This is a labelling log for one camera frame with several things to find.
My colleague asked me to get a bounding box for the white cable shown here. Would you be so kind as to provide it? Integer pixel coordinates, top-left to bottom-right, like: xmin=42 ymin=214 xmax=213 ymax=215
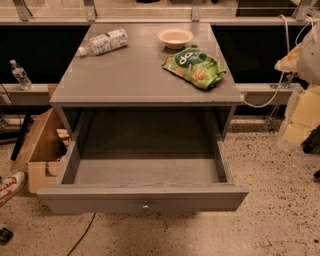
xmin=242 ymin=14 xmax=316 ymax=109

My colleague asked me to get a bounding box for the grey cabinet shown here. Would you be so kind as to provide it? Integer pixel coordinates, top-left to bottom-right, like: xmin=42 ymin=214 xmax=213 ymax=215
xmin=50 ymin=23 xmax=242 ymax=134

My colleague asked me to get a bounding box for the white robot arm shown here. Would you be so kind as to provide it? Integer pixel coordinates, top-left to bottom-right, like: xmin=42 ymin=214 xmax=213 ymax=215
xmin=275 ymin=22 xmax=320 ymax=150

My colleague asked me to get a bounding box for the beige bowl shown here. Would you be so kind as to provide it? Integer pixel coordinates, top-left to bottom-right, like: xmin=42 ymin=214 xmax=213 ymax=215
xmin=158 ymin=28 xmax=193 ymax=50

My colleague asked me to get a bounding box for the black floor cable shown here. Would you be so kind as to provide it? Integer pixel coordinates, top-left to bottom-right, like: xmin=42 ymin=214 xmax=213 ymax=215
xmin=66 ymin=213 xmax=97 ymax=256

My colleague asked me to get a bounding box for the standing small water bottle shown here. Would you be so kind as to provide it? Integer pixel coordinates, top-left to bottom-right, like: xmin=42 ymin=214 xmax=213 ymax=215
xmin=10 ymin=60 xmax=32 ymax=91

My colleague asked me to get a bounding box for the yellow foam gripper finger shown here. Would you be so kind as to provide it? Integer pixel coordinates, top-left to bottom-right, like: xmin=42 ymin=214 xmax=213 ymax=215
xmin=277 ymin=84 xmax=320 ymax=150

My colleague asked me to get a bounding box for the white red sneaker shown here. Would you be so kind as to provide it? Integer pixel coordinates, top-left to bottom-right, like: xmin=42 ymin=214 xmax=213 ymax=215
xmin=0 ymin=171 xmax=27 ymax=206

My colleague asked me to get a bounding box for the black stand leg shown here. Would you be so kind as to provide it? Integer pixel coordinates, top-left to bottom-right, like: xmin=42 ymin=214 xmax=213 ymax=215
xmin=11 ymin=113 xmax=33 ymax=161

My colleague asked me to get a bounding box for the open grey top drawer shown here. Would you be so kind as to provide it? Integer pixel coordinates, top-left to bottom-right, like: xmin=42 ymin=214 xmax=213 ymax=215
xmin=36 ymin=131 xmax=250 ymax=215

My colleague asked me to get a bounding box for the cardboard box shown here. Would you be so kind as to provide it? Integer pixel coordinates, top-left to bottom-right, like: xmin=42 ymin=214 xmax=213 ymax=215
xmin=11 ymin=108 xmax=66 ymax=194

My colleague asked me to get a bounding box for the black object on floor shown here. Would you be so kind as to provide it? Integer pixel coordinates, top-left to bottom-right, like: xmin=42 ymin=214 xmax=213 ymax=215
xmin=0 ymin=228 xmax=13 ymax=244

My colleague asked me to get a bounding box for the green rice chip bag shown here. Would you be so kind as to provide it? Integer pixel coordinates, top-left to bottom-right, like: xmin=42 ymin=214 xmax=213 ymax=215
xmin=162 ymin=45 xmax=226 ymax=90

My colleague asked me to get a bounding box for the lying clear plastic bottle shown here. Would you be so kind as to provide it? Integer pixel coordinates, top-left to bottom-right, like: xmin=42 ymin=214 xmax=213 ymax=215
xmin=78 ymin=28 xmax=128 ymax=57

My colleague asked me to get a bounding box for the silver drawer knob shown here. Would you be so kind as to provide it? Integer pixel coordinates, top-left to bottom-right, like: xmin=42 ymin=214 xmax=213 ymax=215
xmin=141 ymin=204 xmax=151 ymax=211

